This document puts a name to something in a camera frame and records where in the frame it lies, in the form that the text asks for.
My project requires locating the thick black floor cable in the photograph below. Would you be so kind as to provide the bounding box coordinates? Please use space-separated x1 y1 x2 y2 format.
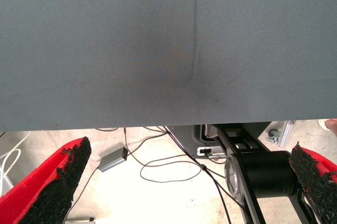
162 125 233 224

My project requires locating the grey base panel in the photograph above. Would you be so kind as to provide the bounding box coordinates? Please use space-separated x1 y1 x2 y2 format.
168 125 229 159

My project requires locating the black cylinder with silver cap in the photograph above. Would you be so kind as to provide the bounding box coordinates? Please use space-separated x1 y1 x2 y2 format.
224 151 295 200

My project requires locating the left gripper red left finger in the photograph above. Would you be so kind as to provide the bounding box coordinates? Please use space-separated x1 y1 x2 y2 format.
0 136 92 224

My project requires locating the person foot in white shoe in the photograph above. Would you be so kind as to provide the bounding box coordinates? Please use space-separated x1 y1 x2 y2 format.
318 118 337 138

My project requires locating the white box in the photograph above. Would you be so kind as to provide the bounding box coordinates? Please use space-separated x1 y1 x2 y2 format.
0 175 14 197

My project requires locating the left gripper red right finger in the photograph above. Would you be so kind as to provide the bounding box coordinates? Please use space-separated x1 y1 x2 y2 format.
289 141 337 224

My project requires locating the thin dark looped cable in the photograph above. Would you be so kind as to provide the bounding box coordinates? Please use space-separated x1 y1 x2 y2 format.
125 129 203 183

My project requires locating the white floor cable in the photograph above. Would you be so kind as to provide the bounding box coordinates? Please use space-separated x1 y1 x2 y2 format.
0 131 30 190

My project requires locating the small grey adapter box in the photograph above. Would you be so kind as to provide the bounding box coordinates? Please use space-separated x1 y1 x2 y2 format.
97 147 129 173

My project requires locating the white connector plate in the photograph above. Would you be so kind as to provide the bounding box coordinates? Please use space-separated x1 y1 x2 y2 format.
196 146 227 157

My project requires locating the grey caster wheel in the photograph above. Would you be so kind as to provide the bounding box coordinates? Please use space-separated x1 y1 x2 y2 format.
265 128 280 144

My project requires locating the dark grey table cloth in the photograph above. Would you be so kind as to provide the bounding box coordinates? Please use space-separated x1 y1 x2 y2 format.
0 0 337 132

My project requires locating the aluminium profile bar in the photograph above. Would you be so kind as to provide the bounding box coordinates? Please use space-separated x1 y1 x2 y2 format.
276 120 296 149

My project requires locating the silver metal bar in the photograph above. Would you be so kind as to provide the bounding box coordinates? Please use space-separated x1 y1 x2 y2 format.
64 217 95 224

